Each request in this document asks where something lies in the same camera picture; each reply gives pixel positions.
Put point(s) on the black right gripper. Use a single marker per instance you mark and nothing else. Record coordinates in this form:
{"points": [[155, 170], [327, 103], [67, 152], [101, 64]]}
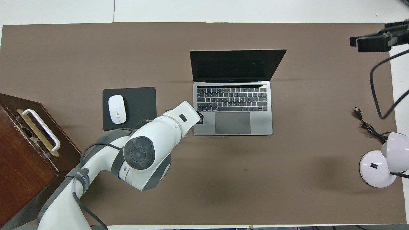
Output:
{"points": [[374, 43]]}

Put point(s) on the black mouse pad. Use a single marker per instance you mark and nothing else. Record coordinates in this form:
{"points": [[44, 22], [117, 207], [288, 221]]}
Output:
{"points": [[140, 105]]}

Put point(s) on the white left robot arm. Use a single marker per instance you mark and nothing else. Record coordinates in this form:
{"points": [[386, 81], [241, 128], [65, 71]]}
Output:
{"points": [[153, 140]]}

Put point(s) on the brown table mat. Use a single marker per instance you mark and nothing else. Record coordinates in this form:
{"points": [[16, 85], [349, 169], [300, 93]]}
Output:
{"points": [[255, 175]]}

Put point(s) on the white computer mouse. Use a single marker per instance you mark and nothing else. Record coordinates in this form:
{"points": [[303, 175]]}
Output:
{"points": [[117, 109]]}

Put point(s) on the white desk lamp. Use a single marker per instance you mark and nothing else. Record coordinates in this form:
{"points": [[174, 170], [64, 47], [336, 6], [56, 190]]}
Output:
{"points": [[374, 166]]}

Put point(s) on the silver laptop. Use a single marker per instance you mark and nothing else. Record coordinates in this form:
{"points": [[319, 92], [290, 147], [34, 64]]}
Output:
{"points": [[233, 123]]}

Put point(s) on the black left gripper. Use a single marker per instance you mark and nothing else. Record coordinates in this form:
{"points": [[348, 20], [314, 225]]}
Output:
{"points": [[200, 118]]}

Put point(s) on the dark brown wooden box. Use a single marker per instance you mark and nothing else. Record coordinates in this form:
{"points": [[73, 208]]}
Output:
{"points": [[22, 172]]}

